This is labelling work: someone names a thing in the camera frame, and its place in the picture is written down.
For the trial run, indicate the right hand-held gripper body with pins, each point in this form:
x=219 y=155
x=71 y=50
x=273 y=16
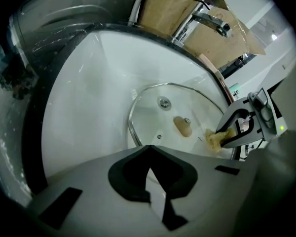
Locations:
x=264 y=107

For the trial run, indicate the round ceiling light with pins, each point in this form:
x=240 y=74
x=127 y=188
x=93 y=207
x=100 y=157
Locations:
x=274 y=36

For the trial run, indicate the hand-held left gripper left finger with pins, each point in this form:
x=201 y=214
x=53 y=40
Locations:
x=88 y=186

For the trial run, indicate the large open cardboard box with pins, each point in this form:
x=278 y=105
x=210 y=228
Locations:
x=167 y=6

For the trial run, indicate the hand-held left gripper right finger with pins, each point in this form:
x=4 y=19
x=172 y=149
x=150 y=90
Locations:
x=212 y=189

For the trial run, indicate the chrome sink faucet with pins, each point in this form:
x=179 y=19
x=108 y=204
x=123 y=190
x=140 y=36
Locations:
x=207 y=18

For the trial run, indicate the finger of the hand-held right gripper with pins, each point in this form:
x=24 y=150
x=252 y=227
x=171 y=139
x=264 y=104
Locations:
x=228 y=115
x=254 y=134

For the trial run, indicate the round glass lid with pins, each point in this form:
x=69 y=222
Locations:
x=150 y=125

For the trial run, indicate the yellow sponge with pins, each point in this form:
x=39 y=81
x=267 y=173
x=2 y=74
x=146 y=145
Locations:
x=215 y=138

